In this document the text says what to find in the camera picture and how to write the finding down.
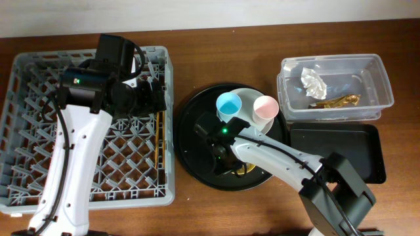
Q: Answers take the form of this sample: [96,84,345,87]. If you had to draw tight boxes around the pink plastic cup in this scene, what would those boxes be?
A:
[252,96,280,125]

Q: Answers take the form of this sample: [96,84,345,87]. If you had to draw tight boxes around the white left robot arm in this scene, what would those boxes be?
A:
[15,34,167,235]

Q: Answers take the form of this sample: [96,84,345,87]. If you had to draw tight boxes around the clear plastic waste bin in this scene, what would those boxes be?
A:
[277,54,394,123]

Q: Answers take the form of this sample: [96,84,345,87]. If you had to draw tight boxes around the white tissue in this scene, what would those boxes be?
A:
[301,68,327,100]

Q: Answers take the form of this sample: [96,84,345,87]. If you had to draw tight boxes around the wooden chopstick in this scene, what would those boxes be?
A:
[161,111,166,168]
[154,112,160,169]

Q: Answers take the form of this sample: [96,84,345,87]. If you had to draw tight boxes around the black rectangular tray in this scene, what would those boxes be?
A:
[290,123,387,184]

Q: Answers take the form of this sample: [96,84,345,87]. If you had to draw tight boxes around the white round plate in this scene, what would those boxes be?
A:
[230,88,274,134]

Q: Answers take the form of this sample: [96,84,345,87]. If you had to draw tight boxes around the yellow bowl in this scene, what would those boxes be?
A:
[232,163,255,176]

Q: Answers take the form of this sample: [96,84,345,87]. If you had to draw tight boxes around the gold brown snack wrapper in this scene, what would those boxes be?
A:
[308,94,361,109]

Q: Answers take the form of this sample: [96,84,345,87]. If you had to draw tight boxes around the light blue plastic cup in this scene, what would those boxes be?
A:
[216,92,242,123]

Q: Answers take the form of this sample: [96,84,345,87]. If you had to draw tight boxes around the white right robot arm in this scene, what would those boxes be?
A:
[194,112,376,235]

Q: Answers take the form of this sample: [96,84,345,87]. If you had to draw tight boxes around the grey plastic dishwasher rack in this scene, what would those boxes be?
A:
[1,46,175,214]

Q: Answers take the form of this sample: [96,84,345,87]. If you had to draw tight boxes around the round black serving tray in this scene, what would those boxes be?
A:
[173,83,272,191]

